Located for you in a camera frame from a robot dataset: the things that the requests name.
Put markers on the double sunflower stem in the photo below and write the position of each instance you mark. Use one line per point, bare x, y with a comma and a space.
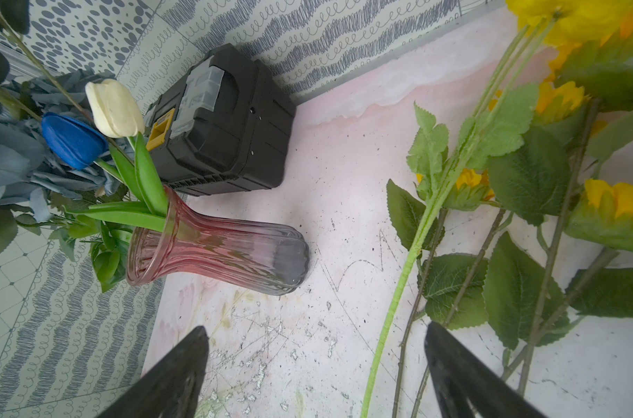
584, 116

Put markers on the black plastic toolbox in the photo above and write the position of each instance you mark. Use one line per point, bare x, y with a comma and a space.
224, 127

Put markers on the grey blue rose bouquet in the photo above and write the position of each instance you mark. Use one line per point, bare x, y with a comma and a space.
41, 193

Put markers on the white tulip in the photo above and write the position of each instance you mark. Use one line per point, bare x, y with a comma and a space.
117, 116

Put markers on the yellow poppy flower stem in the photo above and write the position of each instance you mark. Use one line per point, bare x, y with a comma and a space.
497, 126

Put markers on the pink glass vase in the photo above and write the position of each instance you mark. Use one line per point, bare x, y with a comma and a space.
264, 257

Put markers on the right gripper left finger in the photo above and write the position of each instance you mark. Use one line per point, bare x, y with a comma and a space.
171, 388

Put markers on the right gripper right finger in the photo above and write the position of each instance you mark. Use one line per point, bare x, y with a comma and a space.
464, 385

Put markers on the sunflower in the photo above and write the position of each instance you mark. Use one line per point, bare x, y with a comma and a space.
501, 286
452, 219

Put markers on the blue tulip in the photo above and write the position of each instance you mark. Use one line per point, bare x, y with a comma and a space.
79, 145

